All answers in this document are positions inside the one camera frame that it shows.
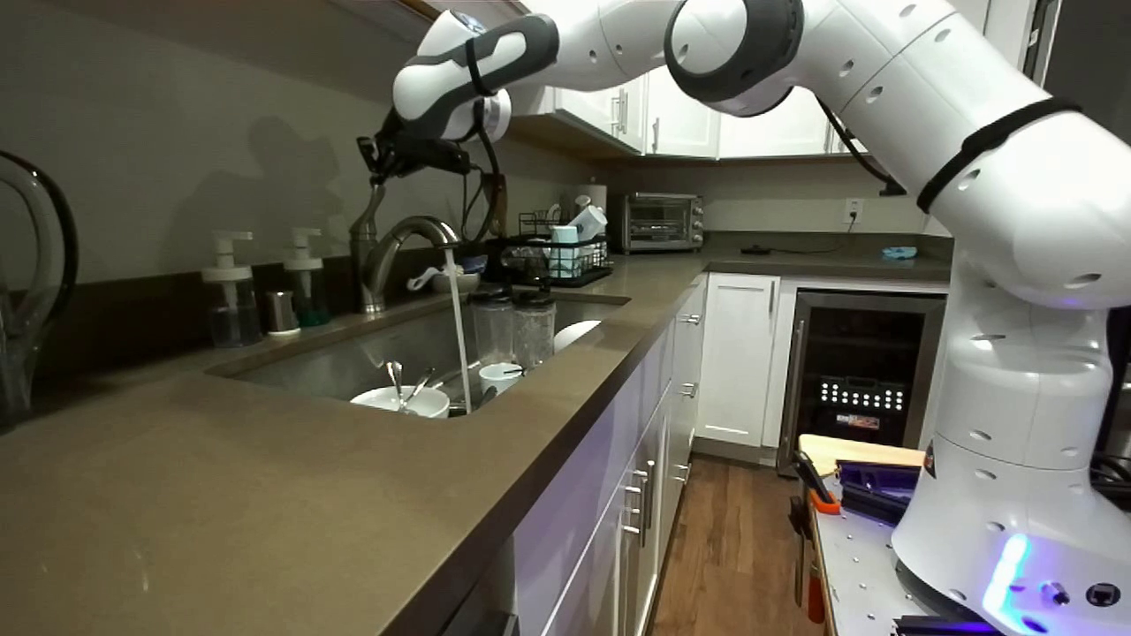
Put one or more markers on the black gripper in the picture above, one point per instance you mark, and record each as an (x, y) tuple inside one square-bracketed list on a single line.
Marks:
[(430, 142)]

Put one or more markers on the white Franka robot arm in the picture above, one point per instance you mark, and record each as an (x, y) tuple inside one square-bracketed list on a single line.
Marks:
[(1011, 355)]

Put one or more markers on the chrome kitchen faucet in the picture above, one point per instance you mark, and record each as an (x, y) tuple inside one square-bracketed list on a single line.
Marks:
[(408, 226)]

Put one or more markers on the white pump soap dispenser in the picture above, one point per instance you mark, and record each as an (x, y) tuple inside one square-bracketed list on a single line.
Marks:
[(306, 276), (227, 288)]

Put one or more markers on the small metal cup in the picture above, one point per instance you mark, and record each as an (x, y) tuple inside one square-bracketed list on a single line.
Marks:
[(281, 311)]

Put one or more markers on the glass jar with black lid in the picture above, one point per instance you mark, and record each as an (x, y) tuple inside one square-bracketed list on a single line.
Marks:
[(531, 329), (489, 318)]

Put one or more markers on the running water stream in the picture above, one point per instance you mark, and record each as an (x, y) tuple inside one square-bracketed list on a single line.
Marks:
[(459, 342)]

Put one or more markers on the stainless steel sink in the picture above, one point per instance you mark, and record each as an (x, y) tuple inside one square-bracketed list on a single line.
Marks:
[(340, 357)]

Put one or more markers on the white bottle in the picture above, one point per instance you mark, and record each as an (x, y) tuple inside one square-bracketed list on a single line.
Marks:
[(586, 224)]

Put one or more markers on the white bowl with spoon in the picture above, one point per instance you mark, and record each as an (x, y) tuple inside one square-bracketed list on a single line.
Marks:
[(400, 400)]

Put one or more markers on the small white bowl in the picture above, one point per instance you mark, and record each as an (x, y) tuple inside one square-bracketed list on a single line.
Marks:
[(501, 376)]

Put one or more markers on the silver toaster oven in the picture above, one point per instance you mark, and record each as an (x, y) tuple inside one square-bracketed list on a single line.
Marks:
[(664, 222)]

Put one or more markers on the white upper cabinets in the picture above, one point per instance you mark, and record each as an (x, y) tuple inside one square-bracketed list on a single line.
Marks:
[(685, 124)]

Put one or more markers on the white sink front panel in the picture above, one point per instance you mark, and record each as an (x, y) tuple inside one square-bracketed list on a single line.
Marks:
[(589, 473)]

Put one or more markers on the white corner cabinet door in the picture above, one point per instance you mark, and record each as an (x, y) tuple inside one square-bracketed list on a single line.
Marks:
[(738, 357)]

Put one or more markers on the white lower cabinet door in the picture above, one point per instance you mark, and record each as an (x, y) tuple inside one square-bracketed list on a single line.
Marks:
[(589, 579), (642, 553)]

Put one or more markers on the small teal object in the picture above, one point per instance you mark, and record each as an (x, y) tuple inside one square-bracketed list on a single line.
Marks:
[(899, 251)]

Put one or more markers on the black wine cooler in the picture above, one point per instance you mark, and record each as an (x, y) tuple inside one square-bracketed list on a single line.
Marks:
[(860, 376)]

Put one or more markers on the black and orange clamp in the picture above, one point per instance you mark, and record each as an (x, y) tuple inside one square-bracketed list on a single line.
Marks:
[(817, 481)]

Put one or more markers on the light wooden board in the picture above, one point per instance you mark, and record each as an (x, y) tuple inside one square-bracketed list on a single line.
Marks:
[(860, 449)]

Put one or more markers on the white perforated robot table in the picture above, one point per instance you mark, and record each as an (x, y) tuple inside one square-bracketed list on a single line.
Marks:
[(860, 567)]

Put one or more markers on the white wall outlet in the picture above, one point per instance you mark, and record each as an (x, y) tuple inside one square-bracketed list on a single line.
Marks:
[(855, 210)]

